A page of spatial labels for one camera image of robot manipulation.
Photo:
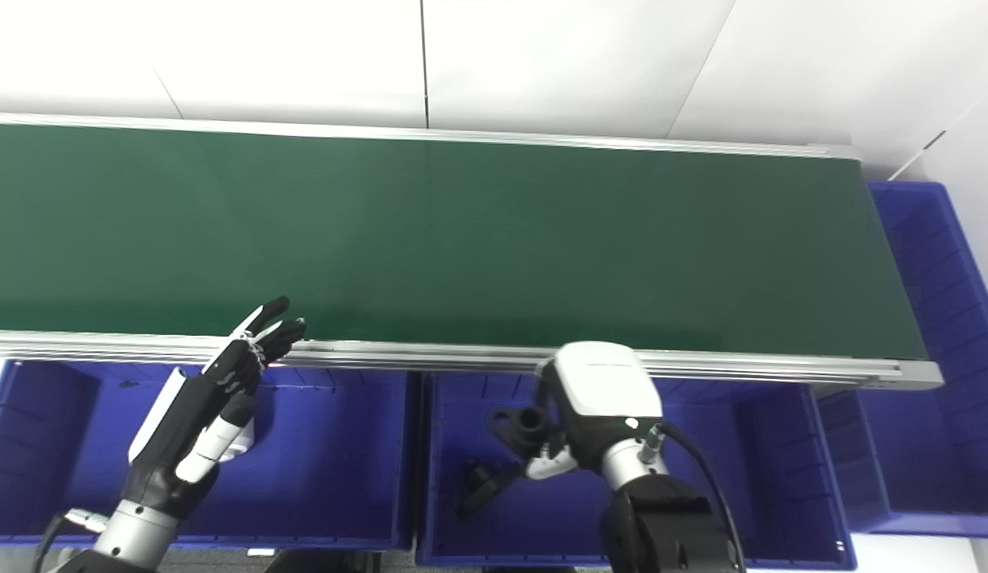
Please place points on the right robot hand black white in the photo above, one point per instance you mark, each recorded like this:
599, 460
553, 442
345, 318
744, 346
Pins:
601, 390

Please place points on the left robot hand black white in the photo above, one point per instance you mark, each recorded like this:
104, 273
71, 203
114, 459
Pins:
191, 422

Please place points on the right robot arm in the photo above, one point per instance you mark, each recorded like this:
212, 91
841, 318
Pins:
661, 525

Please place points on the green conveyor belt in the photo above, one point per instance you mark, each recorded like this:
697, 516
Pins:
462, 239
740, 368

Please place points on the black bracket part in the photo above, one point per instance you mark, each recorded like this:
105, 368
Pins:
486, 485

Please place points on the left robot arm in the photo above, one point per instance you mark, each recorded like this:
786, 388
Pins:
135, 533

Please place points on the blue plastic bin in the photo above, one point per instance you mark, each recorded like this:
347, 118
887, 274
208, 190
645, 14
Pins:
764, 469
326, 461
931, 263

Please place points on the black flange part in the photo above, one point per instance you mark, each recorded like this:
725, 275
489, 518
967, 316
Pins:
519, 426

